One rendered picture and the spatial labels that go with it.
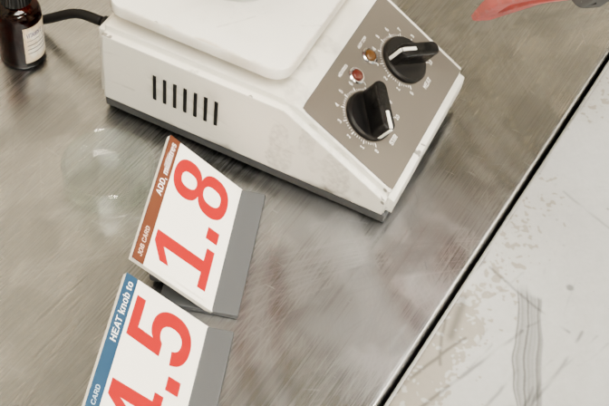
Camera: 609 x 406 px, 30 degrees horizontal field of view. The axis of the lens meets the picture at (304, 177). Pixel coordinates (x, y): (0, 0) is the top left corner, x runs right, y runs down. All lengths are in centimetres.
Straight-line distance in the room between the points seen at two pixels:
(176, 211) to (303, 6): 14
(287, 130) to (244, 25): 7
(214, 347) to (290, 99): 15
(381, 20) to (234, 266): 19
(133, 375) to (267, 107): 17
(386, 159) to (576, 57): 21
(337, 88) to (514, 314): 17
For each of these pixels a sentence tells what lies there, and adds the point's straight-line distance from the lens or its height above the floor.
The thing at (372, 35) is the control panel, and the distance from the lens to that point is 71.
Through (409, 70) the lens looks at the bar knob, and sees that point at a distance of 71.
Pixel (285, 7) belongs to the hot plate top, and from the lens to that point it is 68.
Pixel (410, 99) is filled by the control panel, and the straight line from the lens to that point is 71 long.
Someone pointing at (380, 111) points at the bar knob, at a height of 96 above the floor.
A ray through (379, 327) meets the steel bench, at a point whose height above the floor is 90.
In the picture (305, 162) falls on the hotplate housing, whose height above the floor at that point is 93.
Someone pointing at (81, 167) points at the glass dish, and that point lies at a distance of 70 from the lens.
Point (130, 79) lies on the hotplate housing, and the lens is 70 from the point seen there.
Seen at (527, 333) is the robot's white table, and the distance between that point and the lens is 66.
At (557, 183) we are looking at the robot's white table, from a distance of 74.
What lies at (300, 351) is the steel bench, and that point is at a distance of 63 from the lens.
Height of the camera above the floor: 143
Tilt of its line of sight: 49 degrees down
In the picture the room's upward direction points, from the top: 8 degrees clockwise
